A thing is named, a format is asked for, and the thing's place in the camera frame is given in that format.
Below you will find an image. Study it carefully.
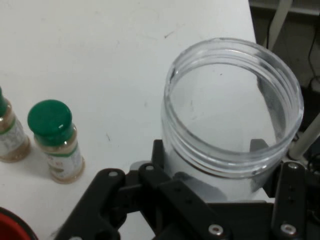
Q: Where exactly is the black granules heap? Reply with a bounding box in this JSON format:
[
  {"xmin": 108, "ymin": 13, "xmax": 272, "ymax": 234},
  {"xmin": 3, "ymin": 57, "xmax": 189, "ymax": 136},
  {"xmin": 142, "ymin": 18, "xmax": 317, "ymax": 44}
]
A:
[{"xmin": 174, "ymin": 171, "xmax": 227, "ymax": 202}]

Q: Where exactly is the red bowl black rim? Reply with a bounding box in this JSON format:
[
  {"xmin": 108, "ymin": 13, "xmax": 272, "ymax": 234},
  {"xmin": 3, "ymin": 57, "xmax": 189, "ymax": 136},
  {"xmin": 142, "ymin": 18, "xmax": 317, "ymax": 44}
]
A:
[{"xmin": 0, "ymin": 206, "xmax": 38, "ymax": 240}]

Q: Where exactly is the white table leg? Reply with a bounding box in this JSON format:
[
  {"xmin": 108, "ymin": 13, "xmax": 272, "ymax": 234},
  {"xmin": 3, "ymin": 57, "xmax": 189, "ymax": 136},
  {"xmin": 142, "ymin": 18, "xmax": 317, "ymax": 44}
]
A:
[
  {"xmin": 266, "ymin": 0, "xmax": 292, "ymax": 51},
  {"xmin": 287, "ymin": 109, "xmax": 320, "ymax": 161}
]

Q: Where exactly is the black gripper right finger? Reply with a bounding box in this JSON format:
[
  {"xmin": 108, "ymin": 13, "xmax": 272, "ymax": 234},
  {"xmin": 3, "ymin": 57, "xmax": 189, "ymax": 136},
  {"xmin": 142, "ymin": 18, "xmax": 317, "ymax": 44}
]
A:
[{"xmin": 249, "ymin": 138, "xmax": 320, "ymax": 240}]

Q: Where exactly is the green cap spice bottle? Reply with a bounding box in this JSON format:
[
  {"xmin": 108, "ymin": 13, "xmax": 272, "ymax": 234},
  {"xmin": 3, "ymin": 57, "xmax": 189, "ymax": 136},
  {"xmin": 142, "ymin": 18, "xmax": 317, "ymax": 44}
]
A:
[
  {"xmin": 0, "ymin": 86, "xmax": 32, "ymax": 164},
  {"xmin": 27, "ymin": 99, "xmax": 86, "ymax": 185}
]

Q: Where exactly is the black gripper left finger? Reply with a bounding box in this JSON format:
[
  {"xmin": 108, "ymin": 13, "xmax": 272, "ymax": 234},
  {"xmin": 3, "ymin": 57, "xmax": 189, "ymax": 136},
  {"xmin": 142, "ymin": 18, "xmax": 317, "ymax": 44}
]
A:
[{"xmin": 56, "ymin": 139, "xmax": 231, "ymax": 240}]

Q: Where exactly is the clear plastic jar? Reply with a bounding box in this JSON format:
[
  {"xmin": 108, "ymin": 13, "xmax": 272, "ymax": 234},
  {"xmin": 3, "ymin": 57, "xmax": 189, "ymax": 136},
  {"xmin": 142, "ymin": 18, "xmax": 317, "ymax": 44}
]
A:
[{"xmin": 161, "ymin": 37, "xmax": 305, "ymax": 204}]

